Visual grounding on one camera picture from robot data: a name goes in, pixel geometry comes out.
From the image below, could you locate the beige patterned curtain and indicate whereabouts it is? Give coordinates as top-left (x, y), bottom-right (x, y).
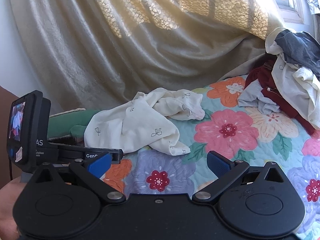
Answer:
top-left (7, 0), bottom-right (293, 115)

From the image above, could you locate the floral quilt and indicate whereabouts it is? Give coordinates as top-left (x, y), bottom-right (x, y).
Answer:
top-left (100, 76), bottom-right (320, 240)

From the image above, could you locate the dark grey garment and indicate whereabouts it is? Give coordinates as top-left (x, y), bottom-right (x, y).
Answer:
top-left (274, 30), bottom-right (320, 80)

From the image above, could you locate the person's left hand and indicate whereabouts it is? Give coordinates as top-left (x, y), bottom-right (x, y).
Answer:
top-left (0, 179), bottom-right (24, 234)

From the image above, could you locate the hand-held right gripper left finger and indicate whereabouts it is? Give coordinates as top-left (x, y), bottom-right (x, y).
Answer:
top-left (32, 152), bottom-right (127, 204)

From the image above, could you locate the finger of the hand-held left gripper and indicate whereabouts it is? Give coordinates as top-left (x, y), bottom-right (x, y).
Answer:
top-left (48, 142), bottom-right (123, 166)

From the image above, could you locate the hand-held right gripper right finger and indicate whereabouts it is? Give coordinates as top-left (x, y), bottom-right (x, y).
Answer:
top-left (191, 151), bottom-right (285, 204)

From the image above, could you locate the white bow-print garment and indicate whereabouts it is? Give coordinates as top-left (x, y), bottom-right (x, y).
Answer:
top-left (265, 27), bottom-right (320, 130)
top-left (84, 87), bottom-right (204, 157)

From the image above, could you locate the light grey garment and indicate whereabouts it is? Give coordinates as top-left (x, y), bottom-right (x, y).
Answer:
top-left (237, 81), bottom-right (282, 115)

